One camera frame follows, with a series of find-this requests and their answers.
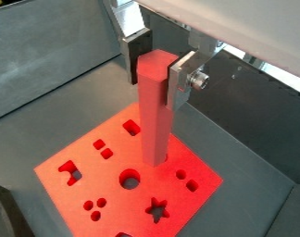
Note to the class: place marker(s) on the red shape-sorting board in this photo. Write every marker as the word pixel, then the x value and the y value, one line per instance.
pixel 112 196

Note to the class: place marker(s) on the black object at corner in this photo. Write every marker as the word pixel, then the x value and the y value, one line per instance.
pixel 12 222

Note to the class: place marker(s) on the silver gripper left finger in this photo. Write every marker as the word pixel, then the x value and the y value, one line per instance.
pixel 134 35

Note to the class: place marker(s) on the red hexagonal peg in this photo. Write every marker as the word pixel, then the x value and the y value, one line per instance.
pixel 155 115

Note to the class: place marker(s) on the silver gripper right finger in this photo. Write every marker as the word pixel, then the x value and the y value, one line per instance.
pixel 186 73

